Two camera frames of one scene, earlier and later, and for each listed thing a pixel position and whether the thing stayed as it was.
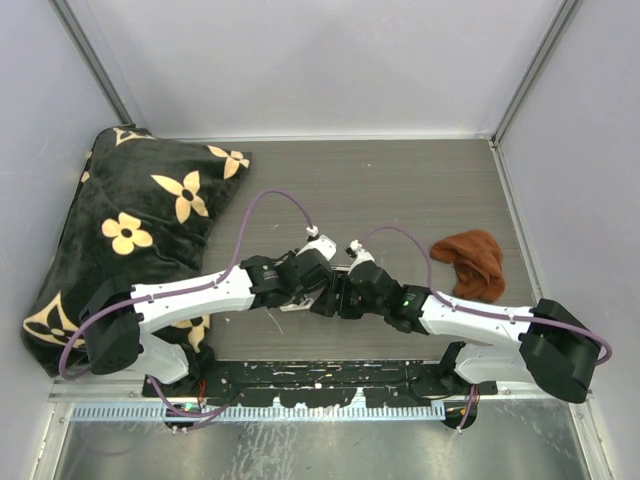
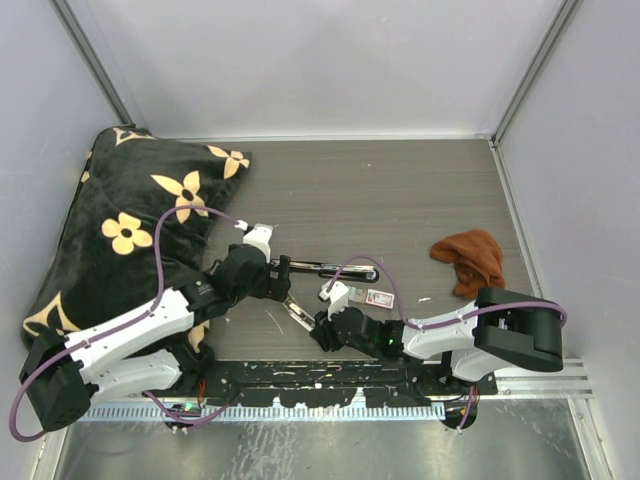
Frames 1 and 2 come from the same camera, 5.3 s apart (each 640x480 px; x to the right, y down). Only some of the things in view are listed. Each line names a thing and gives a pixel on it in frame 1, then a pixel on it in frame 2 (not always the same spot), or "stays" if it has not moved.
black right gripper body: (352, 305) to (332, 339)
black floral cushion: (144, 209) stays
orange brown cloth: (477, 259) stays
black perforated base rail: (325, 383) stays
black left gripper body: (295, 296) to (264, 285)
